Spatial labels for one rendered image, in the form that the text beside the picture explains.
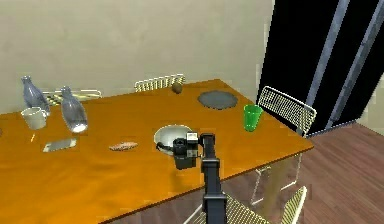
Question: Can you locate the grey round plate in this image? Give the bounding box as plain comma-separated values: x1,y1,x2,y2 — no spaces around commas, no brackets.
197,89,240,111

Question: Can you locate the orange table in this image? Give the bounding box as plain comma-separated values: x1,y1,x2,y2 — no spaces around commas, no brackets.
0,78,315,224

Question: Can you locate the dark window with grey frame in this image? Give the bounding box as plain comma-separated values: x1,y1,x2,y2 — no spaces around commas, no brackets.
257,0,384,137

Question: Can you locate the white wire chair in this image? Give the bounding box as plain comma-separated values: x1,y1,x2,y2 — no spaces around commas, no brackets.
250,85,318,206
133,73,186,94
42,88,103,107
182,185,308,224

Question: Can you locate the white bowl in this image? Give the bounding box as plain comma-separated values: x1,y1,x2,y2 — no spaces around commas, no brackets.
153,124,195,156

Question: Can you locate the clear glass bottle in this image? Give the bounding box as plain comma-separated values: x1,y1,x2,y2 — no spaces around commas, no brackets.
20,75,51,116
59,85,89,134

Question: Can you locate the brown bread piece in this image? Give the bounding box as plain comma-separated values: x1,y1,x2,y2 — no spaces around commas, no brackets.
108,141,139,152

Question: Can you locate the white mug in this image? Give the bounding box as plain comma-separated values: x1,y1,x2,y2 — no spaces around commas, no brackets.
20,106,49,131

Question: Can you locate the green cup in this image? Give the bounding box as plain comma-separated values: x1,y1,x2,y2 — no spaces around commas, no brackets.
242,104,265,133

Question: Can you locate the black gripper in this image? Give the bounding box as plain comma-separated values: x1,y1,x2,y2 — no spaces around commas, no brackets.
155,137,198,171

